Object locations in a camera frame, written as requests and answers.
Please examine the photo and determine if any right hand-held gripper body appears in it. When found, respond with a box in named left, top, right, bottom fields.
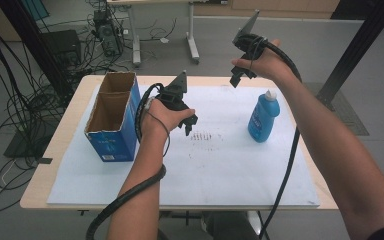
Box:
left=230, top=9, right=272, bottom=69

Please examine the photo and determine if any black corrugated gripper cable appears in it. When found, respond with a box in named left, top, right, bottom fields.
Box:
left=85, top=83, right=168, bottom=240
left=257, top=35, right=304, bottom=240

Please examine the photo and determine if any thin black wrist cord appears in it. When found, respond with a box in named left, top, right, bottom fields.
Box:
left=145, top=109, right=172, bottom=158

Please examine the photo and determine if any black computer tower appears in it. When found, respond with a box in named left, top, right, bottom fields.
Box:
left=92, top=8, right=125, bottom=58

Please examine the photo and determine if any person's right hand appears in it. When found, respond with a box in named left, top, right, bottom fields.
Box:
left=231, top=38, right=297, bottom=84

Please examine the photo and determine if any tangle of black cables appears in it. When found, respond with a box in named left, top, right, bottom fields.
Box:
left=0, top=0, right=96, bottom=215

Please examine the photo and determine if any black corrugated left gripper cable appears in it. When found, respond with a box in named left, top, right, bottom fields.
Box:
left=85, top=83, right=168, bottom=240

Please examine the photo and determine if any white desk frame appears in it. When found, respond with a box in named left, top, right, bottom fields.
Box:
left=107, top=0, right=230, bottom=66

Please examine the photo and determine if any blue bottle with white cap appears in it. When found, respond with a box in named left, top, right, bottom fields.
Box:
left=247, top=88, right=281, bottom=144

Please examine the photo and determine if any person's left hand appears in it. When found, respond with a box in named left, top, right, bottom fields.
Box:
left=141, top=99, right=196, bottom=142

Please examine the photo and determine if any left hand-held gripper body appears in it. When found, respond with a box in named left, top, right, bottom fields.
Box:
left=155, top=70, right=191, bottom=113

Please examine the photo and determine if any black box on floor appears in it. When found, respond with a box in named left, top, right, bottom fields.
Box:
left=41, top=29, right=83, bottom=68

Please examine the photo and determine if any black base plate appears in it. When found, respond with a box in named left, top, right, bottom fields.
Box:
left=3, top=119, right=60, bottom=160

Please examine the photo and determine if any black corrugated right gripper cable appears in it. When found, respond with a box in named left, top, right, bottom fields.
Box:
left=257, top=35, right=304, bottom=240

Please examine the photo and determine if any black metal post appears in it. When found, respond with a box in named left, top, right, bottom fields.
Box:
left=0, top=0, right=75, bottom=101
left=315, top=0, right=384, bottom=105

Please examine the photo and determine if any blue cardboard box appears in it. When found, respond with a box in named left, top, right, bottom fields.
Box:
left=83, top=71, right=142, bottom=163

